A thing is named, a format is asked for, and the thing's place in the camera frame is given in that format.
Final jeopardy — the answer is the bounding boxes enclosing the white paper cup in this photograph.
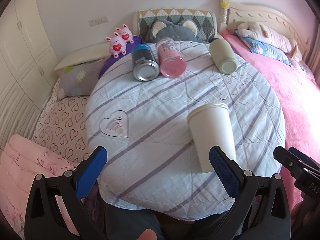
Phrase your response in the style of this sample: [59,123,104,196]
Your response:
[187,102,236,173]

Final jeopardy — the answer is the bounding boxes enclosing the pale green cup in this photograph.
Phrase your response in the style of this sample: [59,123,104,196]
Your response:
[209,38,237,75]

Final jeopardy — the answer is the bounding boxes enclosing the pink fleece blanket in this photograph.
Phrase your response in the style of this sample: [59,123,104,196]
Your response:
[221,29,320,205]

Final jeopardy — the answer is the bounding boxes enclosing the pink floral quilt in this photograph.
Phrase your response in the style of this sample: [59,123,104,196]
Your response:
[1,134,79,239]

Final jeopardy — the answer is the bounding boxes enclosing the dark trousers leg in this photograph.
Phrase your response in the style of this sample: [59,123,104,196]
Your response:
[84,194,227,239]

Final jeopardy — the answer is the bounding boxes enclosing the heart patterned sheet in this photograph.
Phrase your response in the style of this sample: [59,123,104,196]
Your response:
[31,81,90,163]

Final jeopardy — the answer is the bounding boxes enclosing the blue cartoon pillow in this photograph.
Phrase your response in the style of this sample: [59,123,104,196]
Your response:
[234,30,291,66]

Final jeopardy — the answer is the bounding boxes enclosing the striped white quilt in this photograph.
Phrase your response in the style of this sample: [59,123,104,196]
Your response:
[86,42,285,221]

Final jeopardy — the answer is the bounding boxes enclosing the white dog plush toy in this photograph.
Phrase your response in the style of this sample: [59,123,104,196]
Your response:
[237,22,303,62]

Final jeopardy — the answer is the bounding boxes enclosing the pink glass jar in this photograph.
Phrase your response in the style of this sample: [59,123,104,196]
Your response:
[156,38,187,78]

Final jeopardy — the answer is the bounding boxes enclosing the grey flower pillow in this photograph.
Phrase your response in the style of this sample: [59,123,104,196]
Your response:
[57,59,105,100]

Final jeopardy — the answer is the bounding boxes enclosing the cream wooden headboard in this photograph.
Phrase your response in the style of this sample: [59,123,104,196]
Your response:
[217,0,311,62]

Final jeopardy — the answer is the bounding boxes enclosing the white wardrobe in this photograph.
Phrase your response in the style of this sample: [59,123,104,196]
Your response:
[1,0,59,150]

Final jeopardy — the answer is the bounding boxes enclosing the diamond patterned bolster pillow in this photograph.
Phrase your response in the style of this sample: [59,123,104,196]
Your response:
[133,8,217,43]

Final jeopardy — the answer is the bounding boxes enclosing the grey cat plush pillow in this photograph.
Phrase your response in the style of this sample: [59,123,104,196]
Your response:
[150,20,201,43]

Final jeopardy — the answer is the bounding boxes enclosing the blue metal can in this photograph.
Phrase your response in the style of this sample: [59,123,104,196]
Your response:
[131,44,160,81]

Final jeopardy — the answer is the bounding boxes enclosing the purple cloth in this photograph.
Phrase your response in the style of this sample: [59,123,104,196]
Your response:
[98,35,142,79]

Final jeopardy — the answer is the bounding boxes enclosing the rear pink bunny plush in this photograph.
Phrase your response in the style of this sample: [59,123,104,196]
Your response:
[116,24,134,44]

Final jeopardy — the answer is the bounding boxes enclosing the white wall switch panel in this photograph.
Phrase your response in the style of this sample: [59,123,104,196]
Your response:
[88,16,108,27]

